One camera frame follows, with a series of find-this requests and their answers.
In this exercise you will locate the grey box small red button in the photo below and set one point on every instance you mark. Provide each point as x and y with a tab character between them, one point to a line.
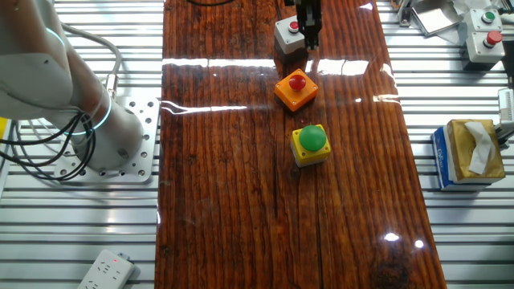
287	38

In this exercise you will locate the grey box large red button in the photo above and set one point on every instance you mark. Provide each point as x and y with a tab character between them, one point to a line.
484	50

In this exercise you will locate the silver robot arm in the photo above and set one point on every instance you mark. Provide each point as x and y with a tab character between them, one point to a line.
60	80

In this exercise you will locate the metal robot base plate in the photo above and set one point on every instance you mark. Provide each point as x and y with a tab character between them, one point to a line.
144	120

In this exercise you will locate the white power strip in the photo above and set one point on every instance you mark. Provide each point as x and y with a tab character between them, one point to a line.
106	271

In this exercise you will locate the orange box red button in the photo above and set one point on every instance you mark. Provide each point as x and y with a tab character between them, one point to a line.
296	90

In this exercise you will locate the yellow box green button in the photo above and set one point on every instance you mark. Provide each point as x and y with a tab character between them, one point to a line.
311	140

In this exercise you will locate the dark wooden board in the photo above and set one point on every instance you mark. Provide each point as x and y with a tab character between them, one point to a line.
241	180

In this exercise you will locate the colour block patterned cloth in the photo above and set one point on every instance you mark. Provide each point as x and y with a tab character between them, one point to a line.
3	128

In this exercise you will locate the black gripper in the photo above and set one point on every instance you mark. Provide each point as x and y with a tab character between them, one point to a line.
309	12

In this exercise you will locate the metal bracket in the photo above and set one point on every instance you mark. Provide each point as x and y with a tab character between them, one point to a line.
431	20

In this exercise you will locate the small silver camera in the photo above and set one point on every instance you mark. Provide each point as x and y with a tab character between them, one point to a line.
507	104

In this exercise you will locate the black flat panel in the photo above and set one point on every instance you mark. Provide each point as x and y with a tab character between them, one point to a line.
509	64

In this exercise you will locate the gold and blue tissue box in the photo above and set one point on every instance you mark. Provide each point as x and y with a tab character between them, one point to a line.
474	160

